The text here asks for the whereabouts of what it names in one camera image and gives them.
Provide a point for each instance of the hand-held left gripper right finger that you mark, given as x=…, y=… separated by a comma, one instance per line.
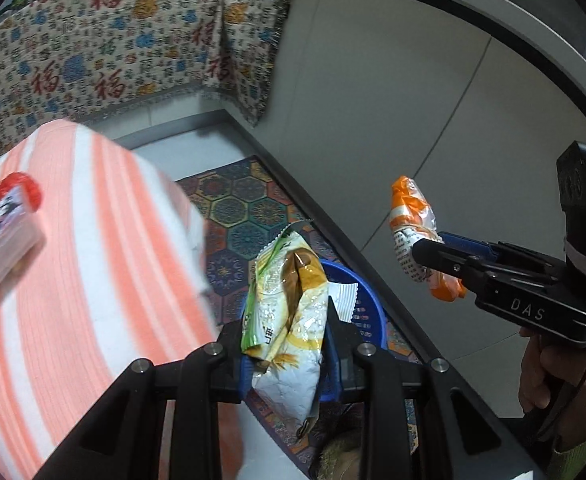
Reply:
x=345, y=360

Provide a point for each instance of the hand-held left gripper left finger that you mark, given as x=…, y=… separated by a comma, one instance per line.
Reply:
x=228, y=355

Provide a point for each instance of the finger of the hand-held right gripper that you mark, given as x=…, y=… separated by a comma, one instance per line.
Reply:
x=438, y=257
x=465, y=245

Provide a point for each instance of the orange white snack wrapper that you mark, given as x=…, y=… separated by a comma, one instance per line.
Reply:
x=410, y=210

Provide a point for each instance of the blue plastic mesh basket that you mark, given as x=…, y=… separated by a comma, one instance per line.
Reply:
x=368, y=305

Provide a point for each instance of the white sachet wrapper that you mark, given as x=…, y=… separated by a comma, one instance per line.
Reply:
x=345, y=300

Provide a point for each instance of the green yellow snack bag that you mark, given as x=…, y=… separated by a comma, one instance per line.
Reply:
x=285, y=310

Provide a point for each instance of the clear plastic lidded box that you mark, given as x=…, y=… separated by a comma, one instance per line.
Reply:
x=3, y=245

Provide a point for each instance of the red plastic wrapper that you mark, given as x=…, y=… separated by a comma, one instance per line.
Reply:
x=20, y=182

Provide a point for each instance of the person's right forearm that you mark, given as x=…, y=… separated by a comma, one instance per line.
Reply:
x=580, y=455

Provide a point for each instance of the person's right hand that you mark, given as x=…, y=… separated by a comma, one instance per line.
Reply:
x=535, y=370

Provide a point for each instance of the beige fluffy slipper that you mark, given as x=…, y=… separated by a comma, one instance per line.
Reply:
x=340, y=457

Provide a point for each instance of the colourful hexagon pattern rug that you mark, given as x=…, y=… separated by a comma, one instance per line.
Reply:
x=238, y=200

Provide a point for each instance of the orange white striped tablecloth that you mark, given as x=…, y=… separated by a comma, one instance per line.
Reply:
x=98, y=260

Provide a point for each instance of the narrow printed cream cloth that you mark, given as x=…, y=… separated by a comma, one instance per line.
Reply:
x=253, y=35

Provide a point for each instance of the large printed cream cloth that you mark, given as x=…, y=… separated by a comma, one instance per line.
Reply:
x=98, y=50

